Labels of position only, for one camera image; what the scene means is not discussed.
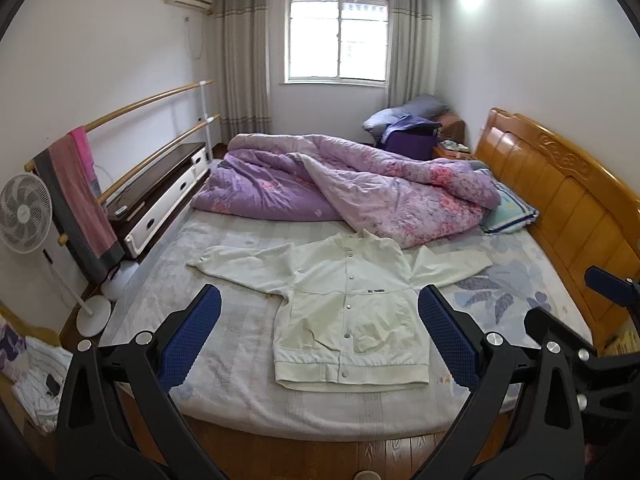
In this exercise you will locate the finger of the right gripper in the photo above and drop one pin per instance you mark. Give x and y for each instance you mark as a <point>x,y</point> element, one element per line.
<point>622,291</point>
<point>602,415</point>

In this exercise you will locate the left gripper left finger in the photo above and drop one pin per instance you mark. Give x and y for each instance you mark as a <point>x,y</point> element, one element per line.
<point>93,437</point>

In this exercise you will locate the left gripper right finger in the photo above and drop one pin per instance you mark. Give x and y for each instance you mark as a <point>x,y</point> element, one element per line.
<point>545,440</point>

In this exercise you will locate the white button-up jacket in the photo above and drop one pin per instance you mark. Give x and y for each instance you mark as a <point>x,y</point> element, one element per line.
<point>349,318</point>

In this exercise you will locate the white folded cloth pile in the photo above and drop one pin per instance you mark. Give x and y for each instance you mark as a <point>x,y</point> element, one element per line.
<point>40,390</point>

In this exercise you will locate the wooden headboard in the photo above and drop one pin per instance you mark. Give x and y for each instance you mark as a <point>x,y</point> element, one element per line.
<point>587,216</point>

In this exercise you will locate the floral bed sheet mattress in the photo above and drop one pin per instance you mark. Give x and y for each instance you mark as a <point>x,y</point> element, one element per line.
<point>231,382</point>

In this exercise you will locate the blue green pillow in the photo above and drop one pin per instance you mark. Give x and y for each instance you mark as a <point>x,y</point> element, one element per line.
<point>512,214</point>

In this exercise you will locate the dark white tv cabinet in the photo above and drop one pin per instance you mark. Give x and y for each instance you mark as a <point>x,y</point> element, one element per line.
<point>146,206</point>

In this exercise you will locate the white standing fan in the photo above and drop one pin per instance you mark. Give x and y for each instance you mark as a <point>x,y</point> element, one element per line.
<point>26,220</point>

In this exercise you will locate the purple floral quilt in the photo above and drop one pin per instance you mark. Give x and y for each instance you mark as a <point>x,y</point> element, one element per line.
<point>317,178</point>

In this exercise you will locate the wooden nightstand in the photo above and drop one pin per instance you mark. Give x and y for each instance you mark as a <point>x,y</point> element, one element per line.
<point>451,138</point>

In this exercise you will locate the purple bag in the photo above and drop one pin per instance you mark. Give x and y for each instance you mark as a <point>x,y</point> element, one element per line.
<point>411,136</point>

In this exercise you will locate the grey blue pillow pile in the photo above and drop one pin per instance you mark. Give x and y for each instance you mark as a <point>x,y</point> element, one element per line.
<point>426,106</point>

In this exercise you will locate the right grey curtain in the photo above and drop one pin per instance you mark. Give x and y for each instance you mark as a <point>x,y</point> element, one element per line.
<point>410,50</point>

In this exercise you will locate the grey curtain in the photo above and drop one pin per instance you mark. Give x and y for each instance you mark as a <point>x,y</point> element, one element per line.
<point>241,66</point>
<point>410,50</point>

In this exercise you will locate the window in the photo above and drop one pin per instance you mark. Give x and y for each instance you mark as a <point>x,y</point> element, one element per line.
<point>337,41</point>

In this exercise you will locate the left grey curtain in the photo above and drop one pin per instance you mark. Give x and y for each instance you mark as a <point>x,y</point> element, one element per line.
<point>241,66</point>

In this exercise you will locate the wooden rail rack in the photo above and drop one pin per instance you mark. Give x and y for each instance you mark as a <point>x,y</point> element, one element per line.
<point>141,128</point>

